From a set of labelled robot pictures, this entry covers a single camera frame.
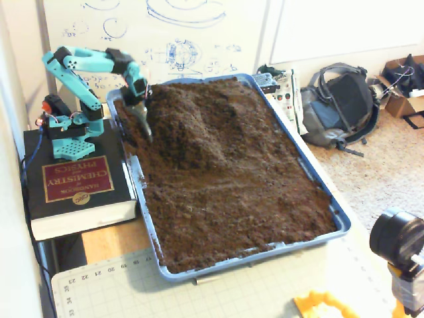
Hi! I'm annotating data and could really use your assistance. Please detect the blue cable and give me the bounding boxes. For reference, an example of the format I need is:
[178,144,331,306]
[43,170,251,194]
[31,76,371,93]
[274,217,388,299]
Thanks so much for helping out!
[20,131,46,186]

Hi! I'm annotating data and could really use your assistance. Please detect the dark green item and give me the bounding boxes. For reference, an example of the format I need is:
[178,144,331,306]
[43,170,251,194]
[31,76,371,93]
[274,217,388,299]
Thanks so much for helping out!
[256,64,282,78]

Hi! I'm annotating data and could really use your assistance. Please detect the black device orange knob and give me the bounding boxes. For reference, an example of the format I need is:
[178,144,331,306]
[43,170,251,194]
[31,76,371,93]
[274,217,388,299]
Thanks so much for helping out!
[41,94,72,119]

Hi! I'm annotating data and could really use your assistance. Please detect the yellow plastic part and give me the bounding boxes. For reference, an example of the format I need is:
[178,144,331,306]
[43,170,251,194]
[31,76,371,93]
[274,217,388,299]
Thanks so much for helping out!
[293,288,360,318]

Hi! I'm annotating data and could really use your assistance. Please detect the grey backpack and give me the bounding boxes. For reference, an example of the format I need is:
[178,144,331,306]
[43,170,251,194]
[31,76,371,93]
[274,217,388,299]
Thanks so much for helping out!
[299,62,381,158]

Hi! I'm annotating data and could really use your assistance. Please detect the cardboard box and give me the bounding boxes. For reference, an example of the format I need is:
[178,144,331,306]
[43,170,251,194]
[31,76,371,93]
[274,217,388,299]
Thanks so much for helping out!
[374,56,424,119]

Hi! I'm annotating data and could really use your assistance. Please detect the metal bar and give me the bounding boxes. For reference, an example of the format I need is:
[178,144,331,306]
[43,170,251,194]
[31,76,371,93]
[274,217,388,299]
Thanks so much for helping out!
[191,275,223,286]

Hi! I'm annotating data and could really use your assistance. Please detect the black camera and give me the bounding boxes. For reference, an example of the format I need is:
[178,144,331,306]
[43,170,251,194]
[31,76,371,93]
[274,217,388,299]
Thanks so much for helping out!
[369,207,424,268]

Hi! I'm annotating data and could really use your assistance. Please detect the whiteboard with blue drawings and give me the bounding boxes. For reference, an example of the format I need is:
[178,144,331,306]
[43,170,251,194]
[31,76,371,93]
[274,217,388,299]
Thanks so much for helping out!
[36,0,271,113]

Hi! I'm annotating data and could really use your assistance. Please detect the white electronics box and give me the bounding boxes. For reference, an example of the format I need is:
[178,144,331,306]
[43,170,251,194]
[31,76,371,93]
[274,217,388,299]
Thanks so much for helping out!
[270,68,304,136]

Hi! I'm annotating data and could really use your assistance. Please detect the blank white board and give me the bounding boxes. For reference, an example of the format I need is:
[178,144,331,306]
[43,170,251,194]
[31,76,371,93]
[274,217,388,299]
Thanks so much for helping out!
[268,0,424,66]

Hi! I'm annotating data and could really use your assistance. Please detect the perforated black box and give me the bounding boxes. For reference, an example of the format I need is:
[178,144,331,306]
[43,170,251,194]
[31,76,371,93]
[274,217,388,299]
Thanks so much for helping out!
[251,72,278,94]

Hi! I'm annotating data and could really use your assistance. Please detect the grey cutting mat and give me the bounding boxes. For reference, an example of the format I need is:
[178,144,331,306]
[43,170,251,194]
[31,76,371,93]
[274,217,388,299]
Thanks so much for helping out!
[51,231,407,318]

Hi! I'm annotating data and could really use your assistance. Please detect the grey taped camera mount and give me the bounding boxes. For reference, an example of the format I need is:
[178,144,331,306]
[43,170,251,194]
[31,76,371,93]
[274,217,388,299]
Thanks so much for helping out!
[387,261,424,318]

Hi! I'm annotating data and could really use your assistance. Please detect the blue plastic tray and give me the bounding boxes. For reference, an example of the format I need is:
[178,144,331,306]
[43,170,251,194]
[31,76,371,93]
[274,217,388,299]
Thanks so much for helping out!
[105,73,352,283]

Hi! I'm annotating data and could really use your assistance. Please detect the black bag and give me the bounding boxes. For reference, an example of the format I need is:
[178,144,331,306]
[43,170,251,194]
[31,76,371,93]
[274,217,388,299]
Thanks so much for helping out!
[380,53,424,97]

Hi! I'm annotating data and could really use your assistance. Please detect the black chemistry physics handbook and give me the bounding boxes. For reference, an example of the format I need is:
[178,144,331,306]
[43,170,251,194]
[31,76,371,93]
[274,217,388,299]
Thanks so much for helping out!
[23,119,138,242]

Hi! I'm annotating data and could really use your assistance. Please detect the brown soil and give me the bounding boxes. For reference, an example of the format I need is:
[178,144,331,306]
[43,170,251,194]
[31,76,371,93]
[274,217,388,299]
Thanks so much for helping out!
[114,76,339,274]

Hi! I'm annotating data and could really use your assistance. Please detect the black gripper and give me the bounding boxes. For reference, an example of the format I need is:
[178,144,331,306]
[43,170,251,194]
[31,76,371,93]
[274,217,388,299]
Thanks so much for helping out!
[119,85,154,144]

